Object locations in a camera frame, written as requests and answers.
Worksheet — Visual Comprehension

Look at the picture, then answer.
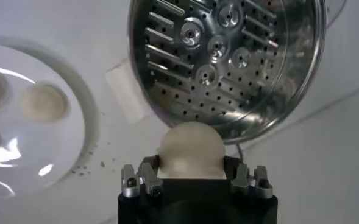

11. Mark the large white plate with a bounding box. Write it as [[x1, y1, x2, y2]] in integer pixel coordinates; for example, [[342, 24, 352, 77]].
[[0, 36, 101, 198]]

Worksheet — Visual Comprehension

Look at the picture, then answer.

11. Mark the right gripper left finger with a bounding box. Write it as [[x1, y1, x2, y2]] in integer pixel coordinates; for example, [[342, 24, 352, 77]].
[[120, 155, 165, 198]]

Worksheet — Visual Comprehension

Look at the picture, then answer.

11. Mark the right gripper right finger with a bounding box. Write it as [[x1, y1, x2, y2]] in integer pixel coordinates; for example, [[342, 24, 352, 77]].
[[223, 155, 274, 199]]

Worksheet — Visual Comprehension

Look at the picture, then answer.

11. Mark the stainless steel steamer basket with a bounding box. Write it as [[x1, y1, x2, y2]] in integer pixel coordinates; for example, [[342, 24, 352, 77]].
[[105, 0, 328, 145]]

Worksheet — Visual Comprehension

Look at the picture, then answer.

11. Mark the black cooker power cord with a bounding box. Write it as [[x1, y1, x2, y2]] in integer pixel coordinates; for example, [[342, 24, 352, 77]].
[[235, 142, 244, 162]]

